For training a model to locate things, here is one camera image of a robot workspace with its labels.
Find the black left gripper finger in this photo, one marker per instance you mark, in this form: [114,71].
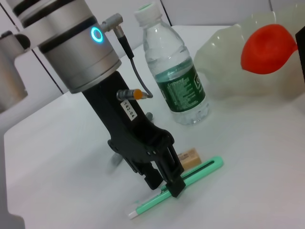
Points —
[176,181]

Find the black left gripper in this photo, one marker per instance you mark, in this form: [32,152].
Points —
[124,124]

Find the tan eraser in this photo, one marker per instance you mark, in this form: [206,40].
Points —
[190,158]

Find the green utility knife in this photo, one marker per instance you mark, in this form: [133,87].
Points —
[205,170]

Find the grey marker pen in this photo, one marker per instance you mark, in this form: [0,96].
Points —
[150,116]

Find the clear green-label water bottle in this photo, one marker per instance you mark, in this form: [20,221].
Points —
[176,83]

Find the orange fruit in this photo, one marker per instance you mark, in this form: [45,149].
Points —
[267,50]

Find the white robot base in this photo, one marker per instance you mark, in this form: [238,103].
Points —
[12,221]

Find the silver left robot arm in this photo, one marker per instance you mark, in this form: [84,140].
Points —
[71,47]

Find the pale green glass fruit bowl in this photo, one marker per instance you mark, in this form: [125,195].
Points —
[226,62]

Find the black mesh pen holder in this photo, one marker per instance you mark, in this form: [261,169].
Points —
[300,55]

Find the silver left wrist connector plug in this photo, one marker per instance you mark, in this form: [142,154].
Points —
[128,94]

